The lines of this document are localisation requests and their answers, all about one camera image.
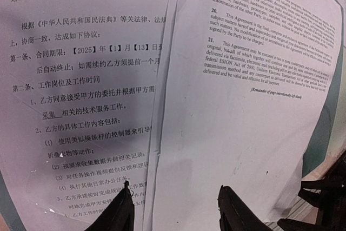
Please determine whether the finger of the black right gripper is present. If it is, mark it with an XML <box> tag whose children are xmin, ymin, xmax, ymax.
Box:
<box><xmin>298</xmin><ymin>153</ymin><xmax>345</xmax><ymax>209</ymax></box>
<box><xmin>277</xmin><ymin>210</ymin><xmax>345</xmax><ymax>231</ymax></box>

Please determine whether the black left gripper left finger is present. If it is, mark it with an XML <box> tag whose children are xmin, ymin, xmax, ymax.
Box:
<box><xmin>86</xmin><ymin>181</ymin><xmax>135</xmax><ymax>231</ymax></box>

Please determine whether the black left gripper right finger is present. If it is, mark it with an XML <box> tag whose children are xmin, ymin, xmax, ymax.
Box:
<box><xmin>217</xmin><ymin>186</ymin><xmax>268</xmax><ymax>231</ymax></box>

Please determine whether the dark green folder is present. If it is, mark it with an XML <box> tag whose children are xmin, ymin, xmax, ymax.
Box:
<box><xmin>1</xmin><ymin>0</ymin><xmax>344</xmax><ymax>230</ymax></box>

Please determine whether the printed paper stack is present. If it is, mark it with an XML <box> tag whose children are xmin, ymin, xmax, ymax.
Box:
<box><xmin>143</xmin><ymin>0</ymin><xmax>343</xmax><ymax>230</ymax></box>

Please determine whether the printed paper sheet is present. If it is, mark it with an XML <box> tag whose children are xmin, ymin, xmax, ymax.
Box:
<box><xmin>1</xmin><ymin>0</ymin><xmax>168</xmax><ymax>230</ymax></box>

